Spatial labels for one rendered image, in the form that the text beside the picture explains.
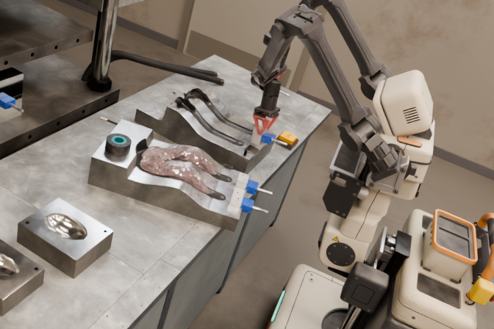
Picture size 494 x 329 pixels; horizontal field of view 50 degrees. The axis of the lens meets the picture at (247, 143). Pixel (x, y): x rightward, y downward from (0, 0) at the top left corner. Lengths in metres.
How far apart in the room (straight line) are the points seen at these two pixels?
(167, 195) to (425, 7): 2.99
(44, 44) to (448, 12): 3.03
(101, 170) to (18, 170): 0.26
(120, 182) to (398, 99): 0.89
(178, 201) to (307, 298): 0.90
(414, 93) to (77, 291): 1.08
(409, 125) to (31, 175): 1.18
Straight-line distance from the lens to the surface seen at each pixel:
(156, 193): 1.72
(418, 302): 1.83
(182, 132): 2.03
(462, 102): 4.48
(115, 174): 1.73
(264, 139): 1.93
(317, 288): 2.45
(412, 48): 4.35
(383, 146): 1.57
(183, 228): 1.69
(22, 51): 2.00
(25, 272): 1.44
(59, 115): 2.14
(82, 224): 1.55
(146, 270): 1.55
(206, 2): 4.59
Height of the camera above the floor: 1.93
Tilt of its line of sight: 31 degrees down
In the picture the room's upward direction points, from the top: 18 degrees clockwise
